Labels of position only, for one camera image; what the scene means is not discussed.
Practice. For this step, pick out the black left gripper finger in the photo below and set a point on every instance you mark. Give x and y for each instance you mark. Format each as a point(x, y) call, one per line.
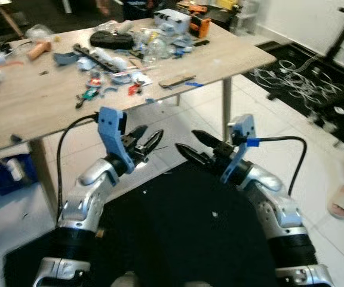
point(153, 143)
point(139, 134)

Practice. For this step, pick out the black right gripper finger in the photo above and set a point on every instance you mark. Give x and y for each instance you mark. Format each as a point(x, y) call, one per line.
point(194, 156)
point(206, 140)

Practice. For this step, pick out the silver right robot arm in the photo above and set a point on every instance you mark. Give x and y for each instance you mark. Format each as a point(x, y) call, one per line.
point(273, 209)

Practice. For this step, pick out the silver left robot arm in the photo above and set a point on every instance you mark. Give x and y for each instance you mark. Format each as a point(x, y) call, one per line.
point(82, 203)

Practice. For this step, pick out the blue bin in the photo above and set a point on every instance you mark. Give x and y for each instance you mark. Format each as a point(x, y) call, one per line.
point(8, 176)

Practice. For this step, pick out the wooden table leg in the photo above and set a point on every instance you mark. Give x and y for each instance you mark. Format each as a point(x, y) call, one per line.
point(178, 100)
point(43, 176)
point(226, 107)

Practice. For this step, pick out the small red wrapper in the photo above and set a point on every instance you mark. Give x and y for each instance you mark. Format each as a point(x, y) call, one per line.
point(134, 89)

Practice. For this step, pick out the blue tape strip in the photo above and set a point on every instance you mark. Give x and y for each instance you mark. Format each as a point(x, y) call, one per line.
point(193, 84)

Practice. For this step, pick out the flat brown cardboard piece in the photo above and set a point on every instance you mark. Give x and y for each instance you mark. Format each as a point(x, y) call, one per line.
point(177, 81)

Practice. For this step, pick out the black floor mat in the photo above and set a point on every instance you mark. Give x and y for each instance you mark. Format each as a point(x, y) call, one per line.
point(184, 239)

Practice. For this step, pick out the long black metal bar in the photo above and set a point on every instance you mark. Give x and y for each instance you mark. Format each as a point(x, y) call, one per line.
point(95, 58)

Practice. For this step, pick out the crumpled clear plastic bottle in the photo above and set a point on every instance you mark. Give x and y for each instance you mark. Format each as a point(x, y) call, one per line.
point(154, 46)

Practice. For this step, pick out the grey blue plastic part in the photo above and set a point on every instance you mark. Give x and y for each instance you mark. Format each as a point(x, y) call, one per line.
point(67, 58)

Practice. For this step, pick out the orange black power tool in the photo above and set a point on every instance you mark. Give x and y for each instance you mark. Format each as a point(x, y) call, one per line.
point(199, 25)

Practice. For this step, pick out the white plastic device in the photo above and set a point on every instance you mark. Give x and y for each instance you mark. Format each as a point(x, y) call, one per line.
point(172, 21)

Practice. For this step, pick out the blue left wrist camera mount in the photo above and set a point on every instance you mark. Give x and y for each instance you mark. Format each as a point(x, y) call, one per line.
point(109, 125)

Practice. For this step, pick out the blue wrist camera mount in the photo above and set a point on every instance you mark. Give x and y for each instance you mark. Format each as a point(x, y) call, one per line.
point(109, 125)
point(242, 128)

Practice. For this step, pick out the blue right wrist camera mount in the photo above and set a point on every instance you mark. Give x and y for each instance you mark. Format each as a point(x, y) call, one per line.
point(242, 128)

